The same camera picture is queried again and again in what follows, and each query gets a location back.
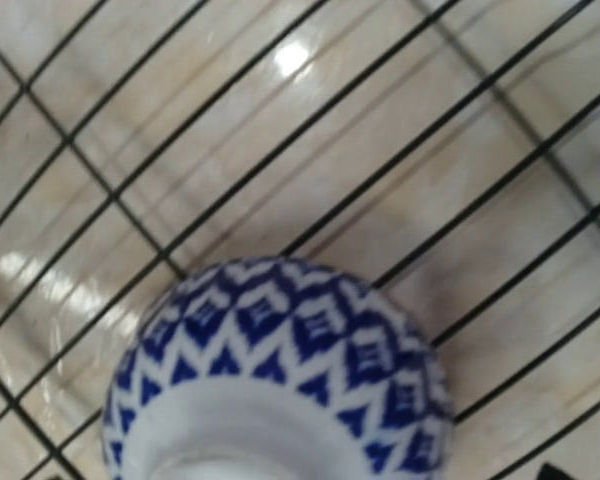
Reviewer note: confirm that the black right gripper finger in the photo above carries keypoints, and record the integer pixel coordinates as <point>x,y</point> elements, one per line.
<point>551,469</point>

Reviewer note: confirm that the blue white patterned bowl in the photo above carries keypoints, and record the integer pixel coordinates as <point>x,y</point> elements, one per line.
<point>281,367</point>

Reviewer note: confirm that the black wire dish rack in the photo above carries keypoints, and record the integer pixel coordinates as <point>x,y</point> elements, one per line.
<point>448,151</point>

